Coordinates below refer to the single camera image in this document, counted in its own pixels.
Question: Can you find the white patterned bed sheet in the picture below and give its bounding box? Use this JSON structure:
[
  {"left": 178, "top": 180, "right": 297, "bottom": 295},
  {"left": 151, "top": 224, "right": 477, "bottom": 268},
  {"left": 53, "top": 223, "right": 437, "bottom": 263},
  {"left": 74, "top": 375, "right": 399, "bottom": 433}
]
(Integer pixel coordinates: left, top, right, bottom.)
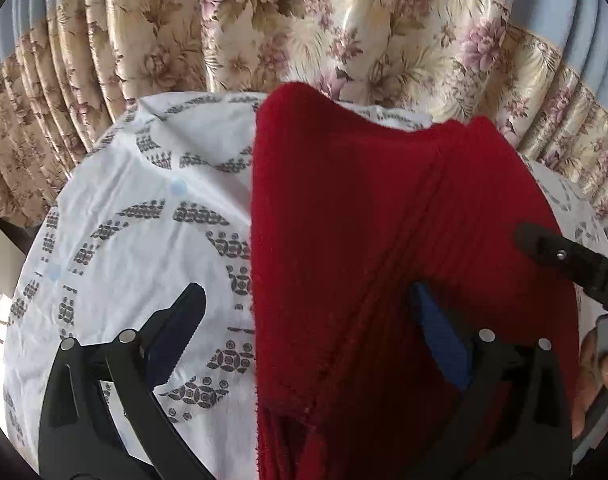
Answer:
[{"left": 3, "top": 91, "right": 608, "bottom": 480}]

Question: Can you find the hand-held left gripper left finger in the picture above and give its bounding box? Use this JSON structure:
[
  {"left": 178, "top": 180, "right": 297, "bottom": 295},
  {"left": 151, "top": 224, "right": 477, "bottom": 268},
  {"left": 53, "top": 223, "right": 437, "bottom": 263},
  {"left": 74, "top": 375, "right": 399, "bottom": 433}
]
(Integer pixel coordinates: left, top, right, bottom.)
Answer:
[{"left": 38, "top": 282, "right": 215, "bottom": 480}]

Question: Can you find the floral and blue curtain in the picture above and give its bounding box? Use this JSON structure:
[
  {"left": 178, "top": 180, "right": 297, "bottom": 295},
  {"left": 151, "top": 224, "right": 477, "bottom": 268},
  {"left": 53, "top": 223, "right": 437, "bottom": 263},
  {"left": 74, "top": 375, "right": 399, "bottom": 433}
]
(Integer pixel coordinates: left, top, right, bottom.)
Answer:
[{"left": 0, "top": 0, "right": 608, "bottom": 231}]

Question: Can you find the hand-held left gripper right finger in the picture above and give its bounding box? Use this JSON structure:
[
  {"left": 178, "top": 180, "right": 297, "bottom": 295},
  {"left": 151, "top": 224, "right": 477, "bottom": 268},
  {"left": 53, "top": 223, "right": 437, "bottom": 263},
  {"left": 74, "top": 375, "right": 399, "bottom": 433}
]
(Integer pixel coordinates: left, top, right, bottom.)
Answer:
[{"left": 408, "top": 281, "right": 574, "bottom": 480}]

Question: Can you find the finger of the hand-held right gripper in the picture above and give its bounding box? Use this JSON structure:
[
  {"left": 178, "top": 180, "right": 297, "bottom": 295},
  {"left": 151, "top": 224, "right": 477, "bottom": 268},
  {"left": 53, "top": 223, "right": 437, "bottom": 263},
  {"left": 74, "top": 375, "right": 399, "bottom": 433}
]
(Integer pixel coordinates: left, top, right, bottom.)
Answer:
[{"left": 514, "top": 222, "right": 608, "bottom": 318}]

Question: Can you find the red knit sweater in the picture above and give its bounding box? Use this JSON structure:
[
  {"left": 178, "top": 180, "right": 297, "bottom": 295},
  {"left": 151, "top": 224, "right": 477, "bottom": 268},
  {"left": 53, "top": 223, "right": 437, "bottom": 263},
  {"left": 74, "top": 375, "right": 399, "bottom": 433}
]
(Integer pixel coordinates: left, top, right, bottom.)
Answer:
[{"left": 249, "top": 81, "right": 582, "bottom": 480}]

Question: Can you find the person's right hand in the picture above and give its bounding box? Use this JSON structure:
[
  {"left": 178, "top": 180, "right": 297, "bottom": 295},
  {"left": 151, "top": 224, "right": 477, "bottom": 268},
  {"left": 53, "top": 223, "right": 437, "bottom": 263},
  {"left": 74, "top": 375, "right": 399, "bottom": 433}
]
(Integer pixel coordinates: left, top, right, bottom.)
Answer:
[{"left": 572, "top": 329, "right": 608, "bottom": 439}]

